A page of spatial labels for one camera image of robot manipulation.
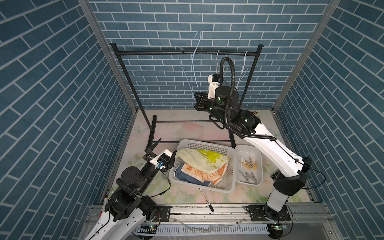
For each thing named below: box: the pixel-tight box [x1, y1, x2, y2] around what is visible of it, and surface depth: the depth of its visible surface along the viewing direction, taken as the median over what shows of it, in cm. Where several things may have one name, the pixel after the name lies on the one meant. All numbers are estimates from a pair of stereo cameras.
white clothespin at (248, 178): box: [245, 172, 255, 184], surface depth 86 cm
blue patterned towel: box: [175, 163, 211, 187], surface depth 83 cm
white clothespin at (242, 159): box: [238, 155, 247, 166], surface depth 93 cm
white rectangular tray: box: [235, 144, 264, 186], surface depth 90 cm
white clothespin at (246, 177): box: [239, 170, 250, 183], surface depth 86 cm
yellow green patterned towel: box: [175, 148, 230, 174], surface depth 85 cm
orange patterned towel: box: [181, 162, 229, 185], surface depth 82 cm
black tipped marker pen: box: [199, 187, 215, 213], surface depth 79 cm
